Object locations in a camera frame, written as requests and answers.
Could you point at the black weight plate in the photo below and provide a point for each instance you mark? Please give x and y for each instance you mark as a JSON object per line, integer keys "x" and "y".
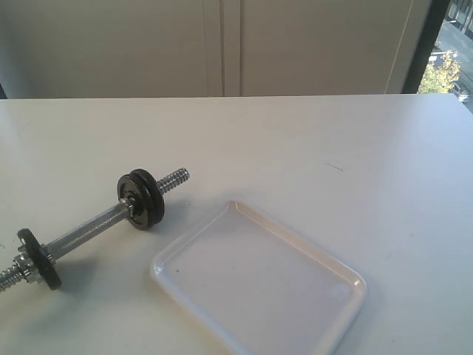
{"x": 39, "y": 256}
{"x": 134, "y": 192}
{"x": 154, "y": 191}

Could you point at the chrome spinlock collar nut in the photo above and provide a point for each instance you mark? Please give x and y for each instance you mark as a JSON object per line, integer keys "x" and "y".
{"x": 26, "y": 269}

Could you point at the chrome dumbbell bar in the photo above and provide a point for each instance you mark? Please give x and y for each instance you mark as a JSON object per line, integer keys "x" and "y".
{"x": 75, "y": 238}

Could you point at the white plastic tray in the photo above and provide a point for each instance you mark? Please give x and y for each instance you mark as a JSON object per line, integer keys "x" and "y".
{"x": 258, "y": 287}

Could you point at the dark window frame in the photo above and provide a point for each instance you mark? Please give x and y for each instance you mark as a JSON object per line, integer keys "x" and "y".
{"x": 429, "y": 32}

